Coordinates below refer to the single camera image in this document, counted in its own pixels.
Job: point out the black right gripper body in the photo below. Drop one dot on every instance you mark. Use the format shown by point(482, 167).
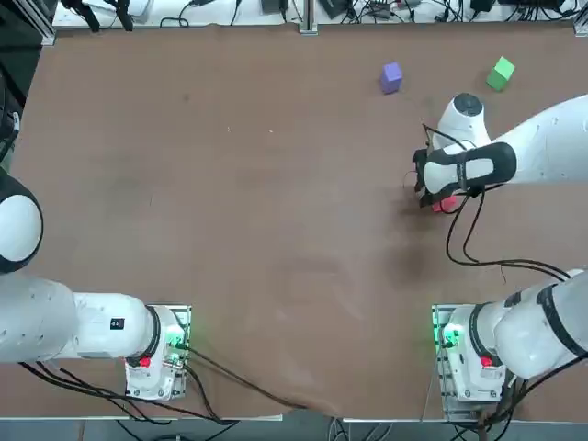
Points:
point(419, 181)

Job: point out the red foam cube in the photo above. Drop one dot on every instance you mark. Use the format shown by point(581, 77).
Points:
point(448, 204)

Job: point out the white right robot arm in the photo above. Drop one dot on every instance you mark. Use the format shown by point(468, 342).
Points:
point(542, 142)

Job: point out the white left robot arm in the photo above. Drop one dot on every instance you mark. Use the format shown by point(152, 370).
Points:
point(69, 321)

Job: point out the violet blue foam cube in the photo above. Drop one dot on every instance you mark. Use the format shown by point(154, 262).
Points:
point(391, 78)

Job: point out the green foam cube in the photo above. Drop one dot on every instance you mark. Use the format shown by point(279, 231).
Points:
point(500, 73)

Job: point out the black power adapter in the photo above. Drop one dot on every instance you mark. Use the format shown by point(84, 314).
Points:
point(528, 3)

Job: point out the aluminium corner profile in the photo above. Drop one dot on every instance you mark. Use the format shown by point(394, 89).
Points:
point(581, 23)
point(46, 27)

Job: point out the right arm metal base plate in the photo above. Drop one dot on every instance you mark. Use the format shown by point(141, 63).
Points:
point(438, 321)

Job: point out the white post bracket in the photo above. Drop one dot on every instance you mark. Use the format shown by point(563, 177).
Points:
point(308, 29)

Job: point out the camera mount post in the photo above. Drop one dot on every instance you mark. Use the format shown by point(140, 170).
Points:
point(308, 11)

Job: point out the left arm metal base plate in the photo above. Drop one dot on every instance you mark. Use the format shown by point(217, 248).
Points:
point(184, 317)

